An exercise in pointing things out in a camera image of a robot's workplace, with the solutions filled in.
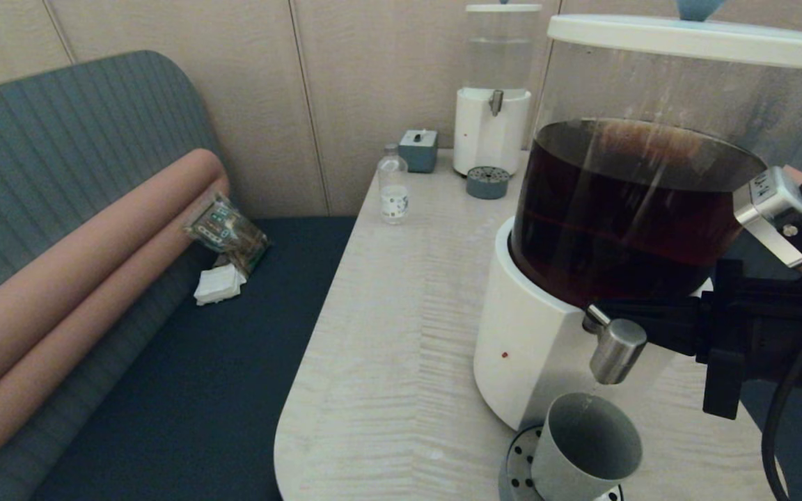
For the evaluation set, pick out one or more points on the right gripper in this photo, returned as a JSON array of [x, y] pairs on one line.
[[756, 334]]

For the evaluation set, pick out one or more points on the large dark tea dispenser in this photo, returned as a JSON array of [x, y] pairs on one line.
[[533, 348]]

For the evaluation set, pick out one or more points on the grey cup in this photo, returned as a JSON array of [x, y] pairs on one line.
[[568, 459]]

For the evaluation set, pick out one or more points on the small water dispenser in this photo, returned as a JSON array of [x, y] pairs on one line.
[[488, 136]]

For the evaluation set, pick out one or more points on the white large dispenser lid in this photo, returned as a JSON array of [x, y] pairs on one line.
[[693, 38]]

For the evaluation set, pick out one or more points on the white small dispenser lid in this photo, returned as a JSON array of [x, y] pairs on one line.
[[503, 8]]

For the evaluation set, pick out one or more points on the perforated metal drip tray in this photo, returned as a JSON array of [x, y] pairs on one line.
[[516, 466]]

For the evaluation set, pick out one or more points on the grey round drip tray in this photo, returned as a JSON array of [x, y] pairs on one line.
[[487, 184]]

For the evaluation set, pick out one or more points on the clear plastic bottle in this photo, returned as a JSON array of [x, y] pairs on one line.
[[393, 198]]

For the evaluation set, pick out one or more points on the small grey box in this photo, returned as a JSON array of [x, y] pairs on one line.
[[418, 153]]

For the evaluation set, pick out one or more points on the clear snack bag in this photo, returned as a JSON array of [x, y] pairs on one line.
[[227, 233]]

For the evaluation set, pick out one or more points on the white paper napkin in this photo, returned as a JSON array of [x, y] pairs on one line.
[[218, 285]]

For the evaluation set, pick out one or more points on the pink bolster cushion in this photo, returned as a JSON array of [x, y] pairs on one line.
[[95, 243], [81, 334]]

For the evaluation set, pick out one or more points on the grey upholstered sofa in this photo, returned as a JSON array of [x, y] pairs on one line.
[[60, 139]]

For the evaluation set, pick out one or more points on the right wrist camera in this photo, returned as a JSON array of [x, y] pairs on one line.
[[766, 209]]

